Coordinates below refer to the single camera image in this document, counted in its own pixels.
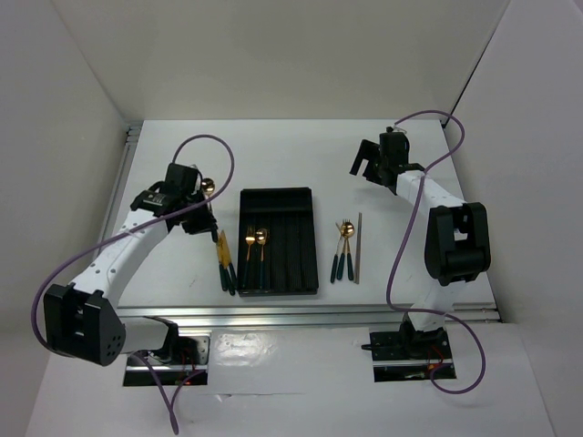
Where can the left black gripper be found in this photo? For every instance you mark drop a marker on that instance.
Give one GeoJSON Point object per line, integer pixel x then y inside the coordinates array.
{"type": "Point", "coordinates": [207, 223]}

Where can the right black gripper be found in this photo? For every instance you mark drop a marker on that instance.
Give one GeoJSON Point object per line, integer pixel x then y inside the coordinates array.
{"type": "Point", "coordinates": [368, 150]}

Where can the gold fork green handle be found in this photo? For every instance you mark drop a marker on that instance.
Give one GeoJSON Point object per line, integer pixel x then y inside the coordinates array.
{"type": "Point", "coordinates": [339, 275]}
{"type": "Point", "coordinates": [250, 240]}

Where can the gold spoon green handle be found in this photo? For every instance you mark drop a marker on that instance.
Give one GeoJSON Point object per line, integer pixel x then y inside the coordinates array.
{"type": "Point", "coordinates": [348, 246]}
{"type": "Point", "coordinates": [261, 238]}
{"type": "Point", "coordinates": [207, 186]}

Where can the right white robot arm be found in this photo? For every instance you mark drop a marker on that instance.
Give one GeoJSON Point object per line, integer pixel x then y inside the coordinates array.
{"type": "Point", "coordinates": [456, 248]}

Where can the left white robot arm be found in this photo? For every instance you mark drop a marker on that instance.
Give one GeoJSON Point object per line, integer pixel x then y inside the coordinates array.
{"type": "Point", "coordinates": [82, 318]}

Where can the black cutlery tray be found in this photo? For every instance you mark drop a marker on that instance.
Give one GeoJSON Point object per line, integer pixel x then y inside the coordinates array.
{"type": "Point", "coordinates": [291, 266]}

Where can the metal chopstick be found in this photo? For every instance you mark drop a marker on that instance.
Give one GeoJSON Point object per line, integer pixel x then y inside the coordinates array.
{"type": "Point", "coordinates": [360, 217]}
{"type": "Point", "coordinates": [357, 254]}

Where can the gold knife green handle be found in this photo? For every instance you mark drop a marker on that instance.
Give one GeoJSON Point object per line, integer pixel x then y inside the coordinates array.
{"type": "Point", "coordinates": [225, 282]}
{"type": "Point", "coordinates": [228, 264]}

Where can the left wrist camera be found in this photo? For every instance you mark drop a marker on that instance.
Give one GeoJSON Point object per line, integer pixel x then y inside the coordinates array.
{"type": "Point", "coordinates": [180, 181]}

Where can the aluminium frame rail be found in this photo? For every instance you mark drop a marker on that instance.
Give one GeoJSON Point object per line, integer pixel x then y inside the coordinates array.
{"type": "Point", "coordinates": [180, 275]}

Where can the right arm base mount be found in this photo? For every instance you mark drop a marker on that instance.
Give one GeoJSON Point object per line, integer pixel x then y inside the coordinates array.
{"type": "Point", "coordinates": [395, 360]}

